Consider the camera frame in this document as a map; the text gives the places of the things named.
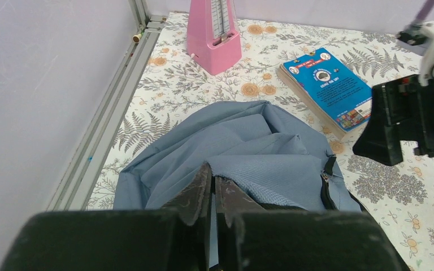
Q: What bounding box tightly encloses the pink metronome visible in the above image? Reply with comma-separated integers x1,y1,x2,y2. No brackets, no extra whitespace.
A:
186,0,242,75

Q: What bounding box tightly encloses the floral tablecloth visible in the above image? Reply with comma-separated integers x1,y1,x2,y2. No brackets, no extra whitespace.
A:
86,13,434,270

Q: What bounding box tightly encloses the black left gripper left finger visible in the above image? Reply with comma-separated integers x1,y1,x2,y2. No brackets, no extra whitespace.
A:
0,163,212,270

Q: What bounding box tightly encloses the blue round package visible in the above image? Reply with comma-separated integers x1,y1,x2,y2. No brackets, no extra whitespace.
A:
276,48,372,139

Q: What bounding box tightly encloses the blue student backpack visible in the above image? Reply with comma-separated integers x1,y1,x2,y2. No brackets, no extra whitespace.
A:
114,102,363,270

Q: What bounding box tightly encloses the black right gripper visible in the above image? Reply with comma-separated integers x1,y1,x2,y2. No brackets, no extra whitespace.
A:
352,75,434,166

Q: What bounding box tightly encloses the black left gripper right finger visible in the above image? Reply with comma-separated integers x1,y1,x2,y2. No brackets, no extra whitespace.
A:
215,177,409,270

